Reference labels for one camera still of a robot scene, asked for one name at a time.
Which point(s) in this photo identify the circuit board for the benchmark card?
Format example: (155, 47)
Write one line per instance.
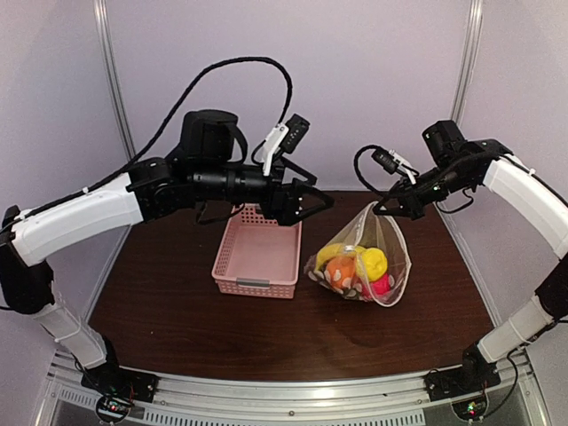
(109, 409)
(470, 409)

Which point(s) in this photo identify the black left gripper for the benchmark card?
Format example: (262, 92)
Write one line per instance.
(287, 212)

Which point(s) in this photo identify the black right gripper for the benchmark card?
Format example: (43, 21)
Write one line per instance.
(412, 204)

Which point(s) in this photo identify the clear dotted zip bag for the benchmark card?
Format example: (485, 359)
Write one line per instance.
(370, 231)

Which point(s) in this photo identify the red toy apple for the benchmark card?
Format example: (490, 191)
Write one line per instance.
(377, 288)

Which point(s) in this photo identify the right circuit board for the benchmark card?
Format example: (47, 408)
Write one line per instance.
(470, 409)

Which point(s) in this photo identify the aluminium front rail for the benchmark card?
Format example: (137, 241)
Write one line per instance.
(404, 399)

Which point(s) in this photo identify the aluminium frame post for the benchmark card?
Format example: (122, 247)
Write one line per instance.
(469, 57)
(112, 77)

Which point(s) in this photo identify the left circuit board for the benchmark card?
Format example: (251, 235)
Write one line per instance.
(109, 409)

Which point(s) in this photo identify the orange toy fruit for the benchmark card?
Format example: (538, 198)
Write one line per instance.
(340, 271)

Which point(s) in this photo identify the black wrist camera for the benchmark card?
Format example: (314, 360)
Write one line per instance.
(394, 163)
(283, 138)

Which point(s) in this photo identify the yellow toy bananas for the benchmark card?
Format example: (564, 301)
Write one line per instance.
(337, 249)

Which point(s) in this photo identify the left aluminium frame post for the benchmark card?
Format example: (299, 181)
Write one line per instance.
(112, 77)

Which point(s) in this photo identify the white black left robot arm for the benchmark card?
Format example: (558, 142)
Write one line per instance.
(199, 169)

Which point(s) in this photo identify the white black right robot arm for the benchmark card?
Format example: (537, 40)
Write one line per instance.
(510, 218)

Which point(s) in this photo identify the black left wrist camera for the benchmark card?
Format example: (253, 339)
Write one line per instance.
(283, 138)

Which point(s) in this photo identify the pink plastic basket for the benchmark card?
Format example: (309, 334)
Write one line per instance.
(257, 256)

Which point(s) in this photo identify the right aluminium frame post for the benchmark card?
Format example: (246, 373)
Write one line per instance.
(469, 57)

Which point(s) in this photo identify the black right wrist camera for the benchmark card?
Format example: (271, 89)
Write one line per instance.
(394, 163)

